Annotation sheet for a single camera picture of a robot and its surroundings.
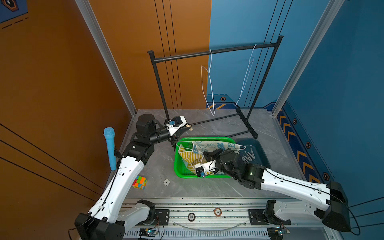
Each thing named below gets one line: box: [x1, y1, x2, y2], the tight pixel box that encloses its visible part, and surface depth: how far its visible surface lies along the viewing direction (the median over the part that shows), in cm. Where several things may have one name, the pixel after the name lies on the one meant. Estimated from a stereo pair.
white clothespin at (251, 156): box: [246, 150, 255, 162], surface depth 96 cm
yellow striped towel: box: [178, 144, 207, 175], surface depth 86 cm
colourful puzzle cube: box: [132, 176, 148, 191], surface depth 82 cm
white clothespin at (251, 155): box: [248, 148, 256, 162], surface depth 96 cm
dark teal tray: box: [235, 138, 271, 169], surface depth 96 cm
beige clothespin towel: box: [241, 155, 251, 163], surface depth 95 cm
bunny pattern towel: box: [192, 140, 240, 157], surface depth 82 cm
